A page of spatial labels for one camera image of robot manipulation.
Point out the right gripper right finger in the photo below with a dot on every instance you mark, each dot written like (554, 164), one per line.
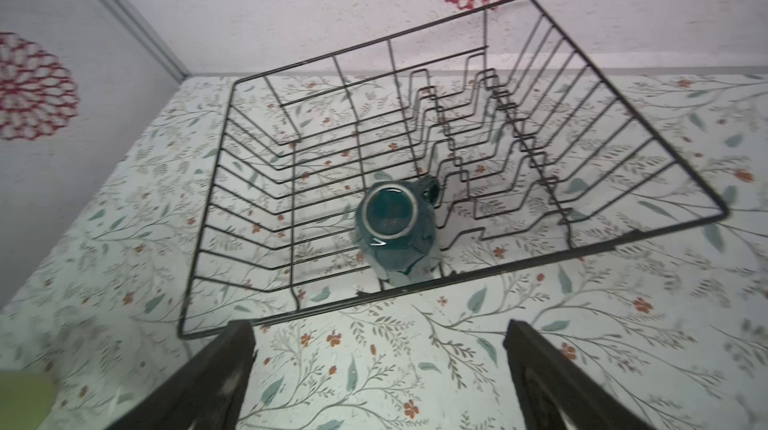
(552, 391)

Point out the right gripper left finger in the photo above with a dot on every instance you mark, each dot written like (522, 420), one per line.
(206, 393)

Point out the light green mug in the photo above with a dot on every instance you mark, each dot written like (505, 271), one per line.
(26, 399)

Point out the dark green mug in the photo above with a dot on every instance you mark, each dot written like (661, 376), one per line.
(396, 230)

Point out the black wire dish rack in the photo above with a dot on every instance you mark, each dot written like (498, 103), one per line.
(532, 154)

